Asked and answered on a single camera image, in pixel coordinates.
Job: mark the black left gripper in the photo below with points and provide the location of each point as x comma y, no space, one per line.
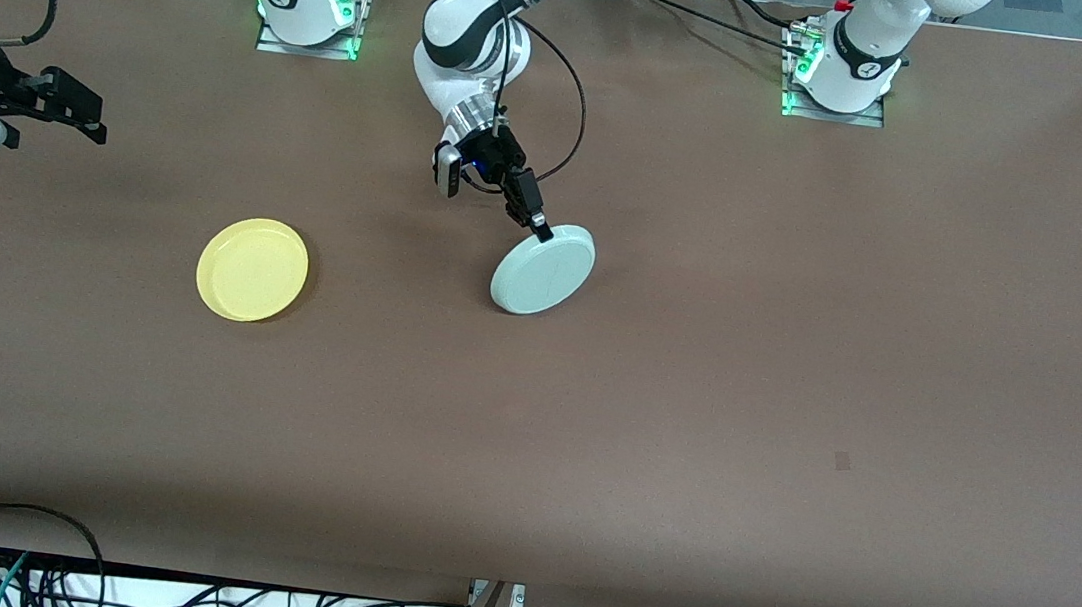
498,153

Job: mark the pale green round plate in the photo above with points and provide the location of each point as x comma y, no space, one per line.
544,274

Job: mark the yellow round plate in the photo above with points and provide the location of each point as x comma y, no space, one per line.
253,270

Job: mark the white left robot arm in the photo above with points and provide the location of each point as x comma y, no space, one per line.
470,25

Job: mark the matte table cover sheet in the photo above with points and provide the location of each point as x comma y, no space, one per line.
586,449

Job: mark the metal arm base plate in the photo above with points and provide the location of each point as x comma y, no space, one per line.
306,50
832,116

